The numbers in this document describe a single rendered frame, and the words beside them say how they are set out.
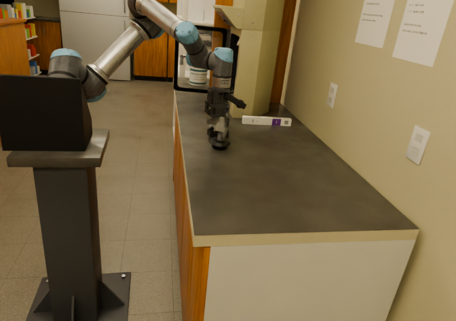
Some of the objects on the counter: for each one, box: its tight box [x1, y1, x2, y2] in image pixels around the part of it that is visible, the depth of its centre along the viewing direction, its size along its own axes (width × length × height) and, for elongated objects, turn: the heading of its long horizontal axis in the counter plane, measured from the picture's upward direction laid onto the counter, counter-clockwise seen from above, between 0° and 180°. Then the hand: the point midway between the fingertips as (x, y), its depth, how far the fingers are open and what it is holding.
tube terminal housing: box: [229, 0, 288, 118], centre depth 195 cm, size 25×32×77 cm
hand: (221, 133), depth 149 cm, fingers open, 8 cm apart
